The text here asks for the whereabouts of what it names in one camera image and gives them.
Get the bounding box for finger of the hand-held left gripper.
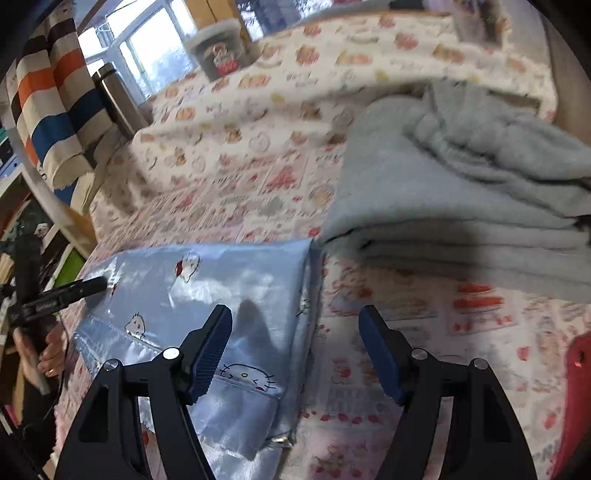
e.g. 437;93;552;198
34;276;109;313

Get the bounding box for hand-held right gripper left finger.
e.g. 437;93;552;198
54;304;234;480

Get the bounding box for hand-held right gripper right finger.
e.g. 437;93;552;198
359;305;539;480

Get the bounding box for light blue satin pants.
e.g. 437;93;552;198
74;237;324;480

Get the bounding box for person's left forearm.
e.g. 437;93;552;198
14;378;63;467

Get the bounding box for person's left hand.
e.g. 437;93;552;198
13;323;68;385

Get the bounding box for pink patchwork print bedsheet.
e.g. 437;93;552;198
51;124;591;480

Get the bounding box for white shelf unit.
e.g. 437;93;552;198
0;157;88;287

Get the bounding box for striped curtain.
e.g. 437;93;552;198
7;0;121;204

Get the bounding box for grey fleece blanket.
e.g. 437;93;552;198
318;80;591;305

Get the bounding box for steel thermos bottle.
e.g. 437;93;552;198
92;63;151;137

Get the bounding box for red plastic panel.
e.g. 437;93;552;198
549;335;591;480

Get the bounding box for white lidded plastic jar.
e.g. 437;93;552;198
184;17;247;83

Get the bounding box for cream bear print sheet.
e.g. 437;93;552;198
97;11;559;208

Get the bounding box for clear plastic cup with pens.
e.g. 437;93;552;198
450;0;506;47

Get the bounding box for wooden post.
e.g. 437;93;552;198
191;0;241;28

